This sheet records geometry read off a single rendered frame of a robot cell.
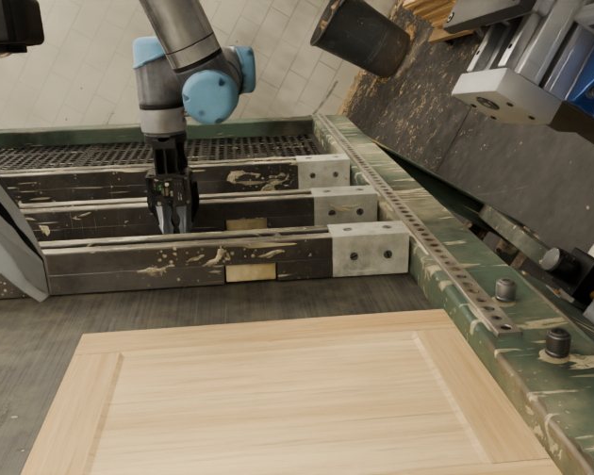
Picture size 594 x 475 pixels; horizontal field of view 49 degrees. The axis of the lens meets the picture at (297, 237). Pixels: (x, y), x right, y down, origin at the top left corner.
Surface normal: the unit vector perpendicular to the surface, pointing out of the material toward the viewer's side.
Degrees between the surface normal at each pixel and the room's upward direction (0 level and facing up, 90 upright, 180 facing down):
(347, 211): 90
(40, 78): 90
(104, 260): 90
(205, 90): 90
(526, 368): 59
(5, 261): 109
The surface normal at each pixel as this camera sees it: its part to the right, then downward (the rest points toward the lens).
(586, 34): 0.18, 0.18
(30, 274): 0.93, 0.02
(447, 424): -0.03, -0.94
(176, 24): 0.11, 0.43
